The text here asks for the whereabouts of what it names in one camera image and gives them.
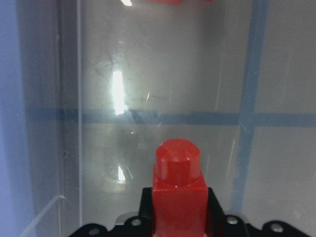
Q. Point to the blue plastic tray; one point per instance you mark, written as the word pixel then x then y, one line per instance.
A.
pixel 16 199

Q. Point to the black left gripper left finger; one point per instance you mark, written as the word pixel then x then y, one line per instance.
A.
pixel 146 204

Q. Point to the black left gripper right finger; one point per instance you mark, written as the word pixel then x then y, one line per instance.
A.
pixel 214 209

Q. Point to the red block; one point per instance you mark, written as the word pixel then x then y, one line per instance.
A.
pixel 179 191
pixel 179 3

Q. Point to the clear plastic storage box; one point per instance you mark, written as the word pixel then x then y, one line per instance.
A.
pixel 105 82

